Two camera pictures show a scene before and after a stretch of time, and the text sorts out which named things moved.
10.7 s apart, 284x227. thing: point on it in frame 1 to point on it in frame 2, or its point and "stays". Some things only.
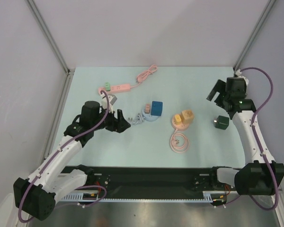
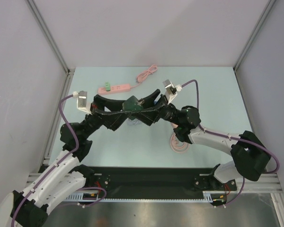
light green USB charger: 107,85 stays
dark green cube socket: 221,122 to 131,105
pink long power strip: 127,87 stays
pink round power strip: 179,143 stays
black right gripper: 220,97 to 160,109
